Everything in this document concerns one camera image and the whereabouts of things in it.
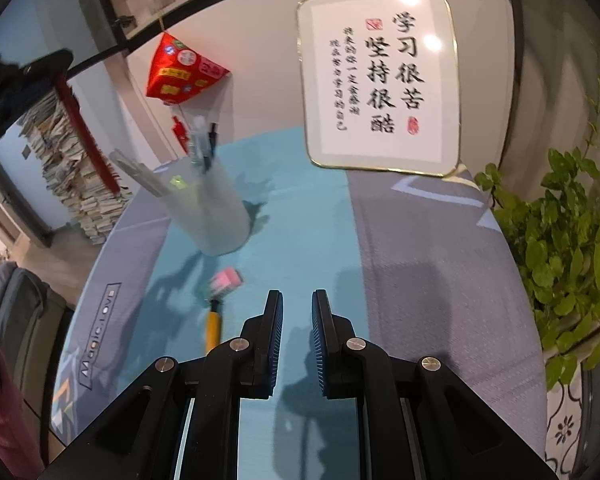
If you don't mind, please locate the yellow utility knife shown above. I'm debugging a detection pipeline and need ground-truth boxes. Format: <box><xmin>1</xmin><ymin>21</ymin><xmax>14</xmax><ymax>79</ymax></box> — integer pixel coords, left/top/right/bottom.
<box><xmin>204</xmin><ymin>298</ymin><xmax>222</xmax><ymax>353</ymax></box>

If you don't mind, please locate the translucent pen holder cup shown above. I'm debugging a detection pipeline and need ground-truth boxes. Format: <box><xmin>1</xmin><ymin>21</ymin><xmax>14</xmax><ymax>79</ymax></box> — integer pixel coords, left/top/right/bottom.
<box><xmin>154</xmin><ymin>157</ymin><xmax>251</xmax><ymax>256</ymax></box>

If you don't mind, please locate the red pyramid hanging ornament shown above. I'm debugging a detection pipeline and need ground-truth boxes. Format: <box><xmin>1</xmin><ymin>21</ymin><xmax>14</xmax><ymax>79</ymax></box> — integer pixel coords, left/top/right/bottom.
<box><xmin>145</xmin><ymin>32</ymin><xmax>230</xmax><ymax>104</ymax></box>

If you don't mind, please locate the tall stack of papers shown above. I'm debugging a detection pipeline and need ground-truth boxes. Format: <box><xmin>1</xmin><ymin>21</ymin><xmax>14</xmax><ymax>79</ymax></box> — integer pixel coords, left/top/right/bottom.
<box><xmin>18</xmin><ymin>93</ymin><xmax>132</xmax><ymax>245</ymax></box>

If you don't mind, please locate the pink eraser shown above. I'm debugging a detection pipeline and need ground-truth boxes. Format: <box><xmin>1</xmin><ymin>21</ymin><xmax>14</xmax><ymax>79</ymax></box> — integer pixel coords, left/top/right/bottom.
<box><xmin>209</xmin><ymin>268</ymin><xmax>242</xmax><ymax>298</ymax></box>

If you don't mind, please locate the framed calligraphy sign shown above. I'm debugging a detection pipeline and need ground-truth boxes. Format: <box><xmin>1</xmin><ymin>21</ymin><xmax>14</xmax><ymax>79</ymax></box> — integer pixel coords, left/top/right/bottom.
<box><xmin>297</xmin><ymin>0</ymin><xmax>460</xmax><ymax>177</ymax></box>

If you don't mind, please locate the green potted plant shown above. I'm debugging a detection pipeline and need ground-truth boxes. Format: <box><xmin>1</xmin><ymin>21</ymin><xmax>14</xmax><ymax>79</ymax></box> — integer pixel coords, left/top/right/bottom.
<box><xmin>475</xmin><ymin>77</ymin><xmax>600</xmax><ymax>388</ymax></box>

